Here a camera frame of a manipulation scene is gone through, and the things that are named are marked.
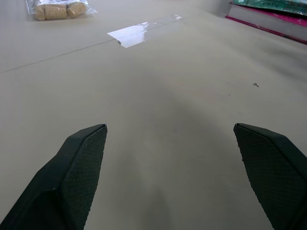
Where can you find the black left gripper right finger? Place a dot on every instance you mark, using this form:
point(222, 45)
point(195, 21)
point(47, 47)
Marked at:
point(271, 167)

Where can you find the clear tape strip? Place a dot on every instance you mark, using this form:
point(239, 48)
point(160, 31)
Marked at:
point(141, 31)

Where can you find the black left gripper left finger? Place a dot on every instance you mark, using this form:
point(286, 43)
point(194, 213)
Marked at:
point(72, 177)

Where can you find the thick magenta hardcover book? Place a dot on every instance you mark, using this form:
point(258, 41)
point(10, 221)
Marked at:
point(268, 20)

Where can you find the green paperback book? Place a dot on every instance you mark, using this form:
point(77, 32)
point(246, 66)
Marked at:
point(275, 4)

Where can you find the clear bag of corks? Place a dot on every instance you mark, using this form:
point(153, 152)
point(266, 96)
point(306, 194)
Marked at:
point(58, 9)

